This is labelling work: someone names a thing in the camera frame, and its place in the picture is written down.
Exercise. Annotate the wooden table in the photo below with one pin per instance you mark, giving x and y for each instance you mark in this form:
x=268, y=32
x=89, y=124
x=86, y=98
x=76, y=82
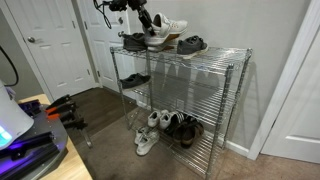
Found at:
x=71, y=167

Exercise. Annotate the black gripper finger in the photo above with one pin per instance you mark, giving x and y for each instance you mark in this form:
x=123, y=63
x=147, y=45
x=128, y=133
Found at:
x=145, y=19

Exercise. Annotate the dark grey shoe top left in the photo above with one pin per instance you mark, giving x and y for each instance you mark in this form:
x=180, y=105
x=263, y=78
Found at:
x=134, y=42

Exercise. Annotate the silver door knob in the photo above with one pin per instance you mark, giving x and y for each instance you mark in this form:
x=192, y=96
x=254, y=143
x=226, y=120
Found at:
x=31, y=39

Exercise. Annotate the white panel door middle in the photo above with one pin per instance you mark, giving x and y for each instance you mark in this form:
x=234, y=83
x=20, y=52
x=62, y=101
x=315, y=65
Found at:
x=101, y=38

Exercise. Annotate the orange black clamp right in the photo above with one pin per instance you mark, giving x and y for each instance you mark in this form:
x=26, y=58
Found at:
x=70, y=119

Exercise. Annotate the dark grey shoe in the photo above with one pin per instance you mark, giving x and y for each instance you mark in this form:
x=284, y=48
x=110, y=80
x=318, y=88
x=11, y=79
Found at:
x=134, y=42
x=191, y=47

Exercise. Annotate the black shoe middle shelf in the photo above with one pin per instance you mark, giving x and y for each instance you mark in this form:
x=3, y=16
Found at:
x=134, y=80

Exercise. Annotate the white sneaker shelf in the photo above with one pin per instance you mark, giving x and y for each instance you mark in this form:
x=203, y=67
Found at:
x=153, y=118
x=165, y=119

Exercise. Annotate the white panel door left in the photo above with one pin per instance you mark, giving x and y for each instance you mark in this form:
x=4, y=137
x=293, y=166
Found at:
x=58, y=51

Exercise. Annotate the white panel door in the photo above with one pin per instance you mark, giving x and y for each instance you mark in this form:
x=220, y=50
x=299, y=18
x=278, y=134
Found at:
x=58, y=51
x=101, y=38

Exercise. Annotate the light grey sneaker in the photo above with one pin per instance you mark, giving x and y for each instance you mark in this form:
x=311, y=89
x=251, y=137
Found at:
x=164, y=30

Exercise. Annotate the orange black clamp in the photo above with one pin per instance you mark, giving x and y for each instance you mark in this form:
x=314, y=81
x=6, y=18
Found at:
x=60, y=105
x=70, y=119

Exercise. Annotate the chrome wire shoe rack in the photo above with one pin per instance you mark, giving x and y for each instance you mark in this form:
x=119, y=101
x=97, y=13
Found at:
x=206, y=87

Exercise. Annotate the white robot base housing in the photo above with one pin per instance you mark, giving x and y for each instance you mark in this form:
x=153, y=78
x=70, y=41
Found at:
x=14, y=122

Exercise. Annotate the round metal robot base plate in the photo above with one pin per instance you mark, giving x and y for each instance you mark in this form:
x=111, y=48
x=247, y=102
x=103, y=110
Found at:
x=42, y=125

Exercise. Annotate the orange black clamp left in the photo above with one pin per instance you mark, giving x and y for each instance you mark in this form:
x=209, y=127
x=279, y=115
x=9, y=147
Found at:
x=60, y=105

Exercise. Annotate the brown sandal bottom shelf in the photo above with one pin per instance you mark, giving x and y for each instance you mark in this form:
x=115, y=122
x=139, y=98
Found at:
x=188, y=132

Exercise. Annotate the black aluminium rail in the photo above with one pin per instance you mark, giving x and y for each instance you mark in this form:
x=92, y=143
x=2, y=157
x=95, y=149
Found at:
x=26, y=155

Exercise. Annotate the white door right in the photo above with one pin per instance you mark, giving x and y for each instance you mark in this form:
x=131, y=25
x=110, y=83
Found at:
x=291, y=125

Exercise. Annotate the white sneaker on floor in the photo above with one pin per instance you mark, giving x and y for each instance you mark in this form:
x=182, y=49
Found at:
x=146, y=142
x=139, y=133

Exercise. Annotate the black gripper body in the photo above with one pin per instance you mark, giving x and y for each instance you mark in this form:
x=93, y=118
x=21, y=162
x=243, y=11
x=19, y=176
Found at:
x=121, y=5

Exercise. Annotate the dark grey shoe top right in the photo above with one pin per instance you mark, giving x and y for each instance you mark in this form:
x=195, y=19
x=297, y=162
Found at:
x=191, y=47

